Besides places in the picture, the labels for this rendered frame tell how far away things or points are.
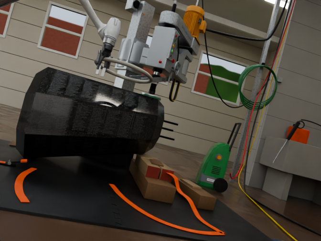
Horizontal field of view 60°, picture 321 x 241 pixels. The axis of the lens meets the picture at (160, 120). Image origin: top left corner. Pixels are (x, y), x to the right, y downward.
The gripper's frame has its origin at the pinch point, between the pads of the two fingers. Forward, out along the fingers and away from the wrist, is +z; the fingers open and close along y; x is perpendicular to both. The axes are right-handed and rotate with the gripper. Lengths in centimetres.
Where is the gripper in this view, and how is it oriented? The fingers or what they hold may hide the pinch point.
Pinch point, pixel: (100, 71)
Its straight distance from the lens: 211.8
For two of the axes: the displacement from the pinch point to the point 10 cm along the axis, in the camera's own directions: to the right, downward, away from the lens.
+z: -2.6, 9.6, -0.8
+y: 5.4, 2.1, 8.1
